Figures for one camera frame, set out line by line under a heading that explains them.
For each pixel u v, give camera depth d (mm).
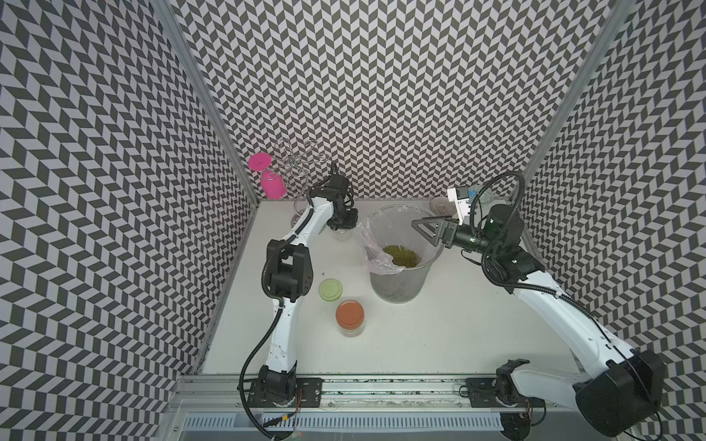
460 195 618
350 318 759
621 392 376
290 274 578
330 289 912
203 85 860
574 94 827
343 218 889
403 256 937
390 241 912
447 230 580
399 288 812
